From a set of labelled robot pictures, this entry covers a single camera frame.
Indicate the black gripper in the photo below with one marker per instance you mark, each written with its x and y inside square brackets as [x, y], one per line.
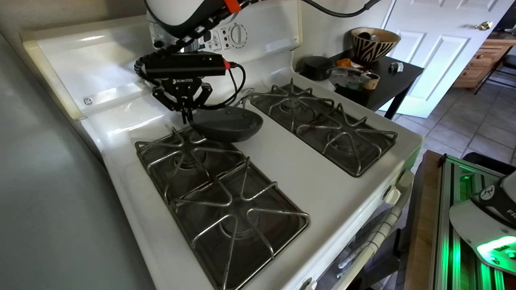
[182, 89]

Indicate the small grey frying pan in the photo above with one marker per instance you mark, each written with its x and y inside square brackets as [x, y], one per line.
[227, 125]

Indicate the black cast iron burner grate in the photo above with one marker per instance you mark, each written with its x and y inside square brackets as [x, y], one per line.
[322, 126]
[209, 195]

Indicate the white gas stove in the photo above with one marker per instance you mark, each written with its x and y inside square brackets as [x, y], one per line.
[299, 178]

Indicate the small black pot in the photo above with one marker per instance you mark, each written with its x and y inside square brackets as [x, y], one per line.
[316, 68]

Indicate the pale grey refrigerator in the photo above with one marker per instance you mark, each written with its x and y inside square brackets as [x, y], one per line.
[48, 187]

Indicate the small beige cup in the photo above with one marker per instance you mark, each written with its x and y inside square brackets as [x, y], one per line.
[370, 81]

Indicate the patterned wooden bowl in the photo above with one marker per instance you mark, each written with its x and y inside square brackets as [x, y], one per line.
[372, 47]

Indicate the black side table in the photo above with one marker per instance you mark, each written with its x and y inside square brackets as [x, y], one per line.
[396, 86]

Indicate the small dark box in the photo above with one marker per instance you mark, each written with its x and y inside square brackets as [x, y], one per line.
[395, 67]

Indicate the wooden table edge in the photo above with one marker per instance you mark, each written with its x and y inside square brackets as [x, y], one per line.
[420, 226]

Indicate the white panel door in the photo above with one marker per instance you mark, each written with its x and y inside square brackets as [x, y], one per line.
[445, 54]

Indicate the wooden cabinet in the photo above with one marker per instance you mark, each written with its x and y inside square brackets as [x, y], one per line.
[483, 65]

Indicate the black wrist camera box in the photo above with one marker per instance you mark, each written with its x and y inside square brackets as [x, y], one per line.
[182, 63]

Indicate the metal robot stand frame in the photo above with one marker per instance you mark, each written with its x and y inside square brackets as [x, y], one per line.
[456, 252]

